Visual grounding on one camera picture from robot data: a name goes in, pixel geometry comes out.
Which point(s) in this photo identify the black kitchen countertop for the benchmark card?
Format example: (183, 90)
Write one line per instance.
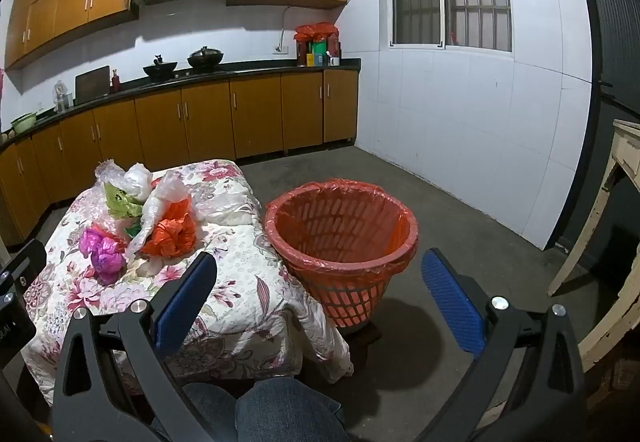
(250, 69)

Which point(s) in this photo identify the green box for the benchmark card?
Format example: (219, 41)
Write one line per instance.
(320, 49)

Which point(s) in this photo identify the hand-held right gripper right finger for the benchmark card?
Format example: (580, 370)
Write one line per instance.
(452, 304)

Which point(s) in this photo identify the dark wooden stool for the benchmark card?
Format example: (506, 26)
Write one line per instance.
(365, 336)

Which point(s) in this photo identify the person's right leg in jeans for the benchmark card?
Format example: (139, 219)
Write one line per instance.
(290, 414)

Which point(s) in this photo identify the dark red box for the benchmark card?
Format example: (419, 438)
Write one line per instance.
(301, 52)

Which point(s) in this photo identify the person's left leg in jeans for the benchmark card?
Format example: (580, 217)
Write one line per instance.
(210, 409)

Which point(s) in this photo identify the black wok with lid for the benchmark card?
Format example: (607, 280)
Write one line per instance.
(205, 59)

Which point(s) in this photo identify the bubble wrap piece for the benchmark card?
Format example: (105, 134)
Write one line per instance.
(107, 170)

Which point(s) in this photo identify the person's leg in jeans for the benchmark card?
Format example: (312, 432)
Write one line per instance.
(290, 414)
(210, 409)

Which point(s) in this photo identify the dark cutting board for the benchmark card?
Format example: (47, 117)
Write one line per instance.
(92, 85)

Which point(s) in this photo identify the white plastic bag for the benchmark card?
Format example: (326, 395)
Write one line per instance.
(137, 179)

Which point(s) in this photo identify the dark roller shutter door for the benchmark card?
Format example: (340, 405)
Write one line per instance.
(615, 21)

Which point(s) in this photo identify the wooden lower kitchen cabinets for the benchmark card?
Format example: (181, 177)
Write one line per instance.
(210, 116)

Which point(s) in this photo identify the small white container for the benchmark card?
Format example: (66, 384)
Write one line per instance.
(333, 61)

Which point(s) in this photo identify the floral tablecloth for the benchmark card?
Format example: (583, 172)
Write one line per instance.
(240, 272)

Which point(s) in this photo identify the wall socket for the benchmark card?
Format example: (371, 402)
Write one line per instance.
(280, 49)

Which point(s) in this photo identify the orange plastic wastebasket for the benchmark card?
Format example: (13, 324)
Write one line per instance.
(355, 302)

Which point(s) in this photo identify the yellow box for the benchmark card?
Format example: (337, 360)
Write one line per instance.
(310, 59)

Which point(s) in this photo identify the red bin liner bag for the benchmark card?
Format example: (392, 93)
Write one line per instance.
(320, 267)

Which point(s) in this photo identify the clear plastic bag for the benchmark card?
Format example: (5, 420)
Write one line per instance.
(162, 194)

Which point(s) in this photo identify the cream wooden table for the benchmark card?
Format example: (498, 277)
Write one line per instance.
(627, 149)

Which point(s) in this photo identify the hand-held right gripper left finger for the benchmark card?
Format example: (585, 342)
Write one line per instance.
(184, 304)

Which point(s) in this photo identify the red bag on boxes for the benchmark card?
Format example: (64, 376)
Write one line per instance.
(315, 30)

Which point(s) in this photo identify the red plastic bag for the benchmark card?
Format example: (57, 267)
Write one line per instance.
(170, 234)

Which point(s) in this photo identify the purple plastic bag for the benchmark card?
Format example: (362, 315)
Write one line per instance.
(102, 252)

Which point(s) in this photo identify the green plastic bag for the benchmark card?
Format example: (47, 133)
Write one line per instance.
(120, 204)

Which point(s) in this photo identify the green pot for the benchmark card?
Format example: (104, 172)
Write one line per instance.
(24, 123)

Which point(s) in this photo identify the clear plastic sheet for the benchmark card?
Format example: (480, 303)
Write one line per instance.
(225, 207)

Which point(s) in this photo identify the red bottle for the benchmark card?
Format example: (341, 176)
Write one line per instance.
(116, 82)

